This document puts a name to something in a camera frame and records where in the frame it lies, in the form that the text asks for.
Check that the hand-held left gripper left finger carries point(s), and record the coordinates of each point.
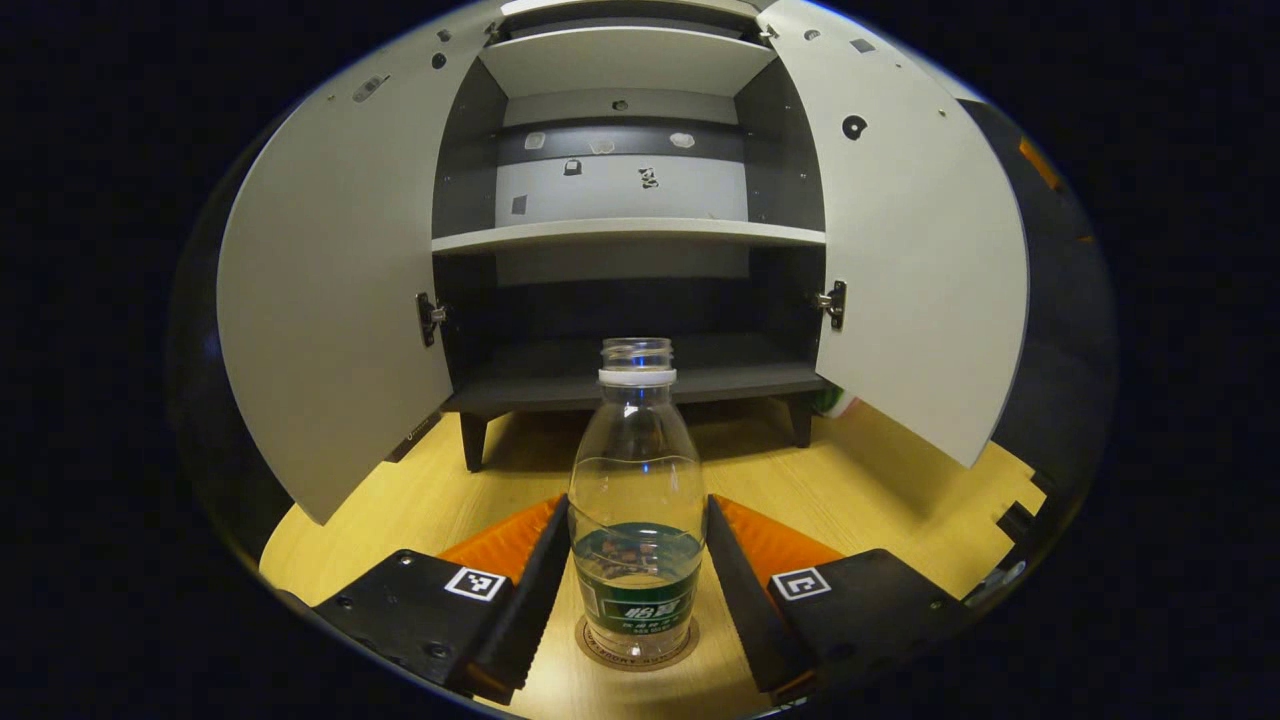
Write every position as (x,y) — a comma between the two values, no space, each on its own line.
(525,610)

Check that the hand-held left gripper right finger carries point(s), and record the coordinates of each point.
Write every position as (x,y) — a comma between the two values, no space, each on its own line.
(745,610)

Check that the round brown coaster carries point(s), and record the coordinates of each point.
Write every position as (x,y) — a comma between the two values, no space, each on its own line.
(590,646)

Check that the clear plastic bottle green label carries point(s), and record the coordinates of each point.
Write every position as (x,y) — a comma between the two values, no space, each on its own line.
(637,480)

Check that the white cabinet door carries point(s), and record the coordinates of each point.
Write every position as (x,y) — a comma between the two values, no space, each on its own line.
(920,260)
(340,280)

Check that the white and grey cabinet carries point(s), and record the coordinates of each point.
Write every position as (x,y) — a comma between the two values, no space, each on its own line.
(620,235)

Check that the metal door hinge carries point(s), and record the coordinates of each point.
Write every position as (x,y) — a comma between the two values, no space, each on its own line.
(428,318)
(493,33)
(767,34)
(836,305)

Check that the white cabinet drawer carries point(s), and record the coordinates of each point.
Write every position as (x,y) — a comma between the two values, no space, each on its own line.
(630,8)

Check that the green white toy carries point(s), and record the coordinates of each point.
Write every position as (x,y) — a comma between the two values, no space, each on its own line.
(838,403)

